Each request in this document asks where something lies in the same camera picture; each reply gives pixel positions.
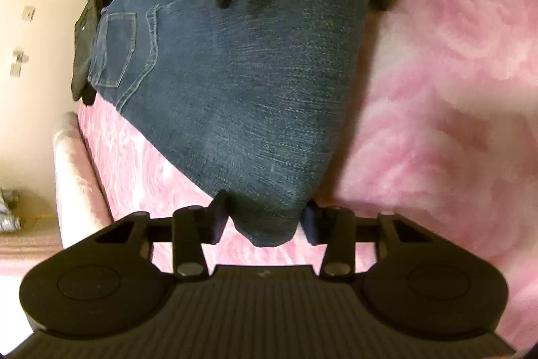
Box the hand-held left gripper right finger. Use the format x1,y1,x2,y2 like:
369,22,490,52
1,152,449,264
300,199,438,281

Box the silver metal object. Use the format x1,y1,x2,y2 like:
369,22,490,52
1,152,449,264
0,187,23,234

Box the blue denim jeans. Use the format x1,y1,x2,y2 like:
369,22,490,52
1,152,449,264
87,0,376,248

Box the pink floral blanket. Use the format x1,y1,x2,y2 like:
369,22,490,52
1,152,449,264
78,0,538,345

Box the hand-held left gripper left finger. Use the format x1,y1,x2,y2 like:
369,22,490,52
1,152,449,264
96,190,230,281

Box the black cloth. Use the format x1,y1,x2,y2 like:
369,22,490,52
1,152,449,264
71,0,113,106

